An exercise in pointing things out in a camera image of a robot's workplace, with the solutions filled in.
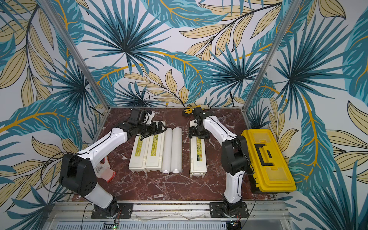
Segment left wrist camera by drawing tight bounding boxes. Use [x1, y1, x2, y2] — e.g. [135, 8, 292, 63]
[127, 108, 155, 126]

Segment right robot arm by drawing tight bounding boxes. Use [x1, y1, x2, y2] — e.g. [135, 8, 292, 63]
[189, 112, 250, 210]

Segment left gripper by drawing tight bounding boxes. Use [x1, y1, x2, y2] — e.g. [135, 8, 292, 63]
[137, 121, 168, 138]

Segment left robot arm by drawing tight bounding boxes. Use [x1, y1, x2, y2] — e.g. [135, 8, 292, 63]
[59, 121, 167, 209]

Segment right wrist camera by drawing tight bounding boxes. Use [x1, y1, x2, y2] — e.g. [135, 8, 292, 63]
[192, 107, 206, 127]

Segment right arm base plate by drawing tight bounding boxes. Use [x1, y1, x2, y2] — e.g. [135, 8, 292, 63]
[209, 201, 249, 218]

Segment yellow black toolbox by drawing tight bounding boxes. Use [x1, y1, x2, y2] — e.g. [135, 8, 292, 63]
[241, 129, 297, 194]

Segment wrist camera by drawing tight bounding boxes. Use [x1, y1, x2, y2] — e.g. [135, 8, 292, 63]
[127, 108, 155, 126]
[192, 107, 206, 127]

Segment middle plastic wrap roll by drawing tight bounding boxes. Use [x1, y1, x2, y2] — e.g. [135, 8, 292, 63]
[171, 127, 182, 174]

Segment aluminium front rail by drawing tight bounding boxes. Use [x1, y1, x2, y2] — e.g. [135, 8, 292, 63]
[48, 200, 291, 221]

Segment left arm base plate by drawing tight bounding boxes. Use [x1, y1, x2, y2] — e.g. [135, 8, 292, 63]
[91, 202, 134, 219]

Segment left plastic wrap roll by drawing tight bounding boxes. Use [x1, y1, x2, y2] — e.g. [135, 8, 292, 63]
[162, 128, 173, 174]

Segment white wrap dispenser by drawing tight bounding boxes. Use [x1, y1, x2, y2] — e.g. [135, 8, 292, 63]
[145, 132, 165, 171]
[189, 136, 207, 177]
[128, 136, 149, 172]

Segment yellow black work glove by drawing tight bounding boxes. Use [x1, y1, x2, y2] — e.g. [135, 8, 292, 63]
[182, 105, 204, 117]

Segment plastic wrap roll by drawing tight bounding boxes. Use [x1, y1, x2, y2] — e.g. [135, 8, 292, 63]
[171, 127, 182, 174]
[162, 128, 173, 174]

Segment red white work glove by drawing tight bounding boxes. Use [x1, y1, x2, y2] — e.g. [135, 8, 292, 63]
[94, 156, 116, 183]

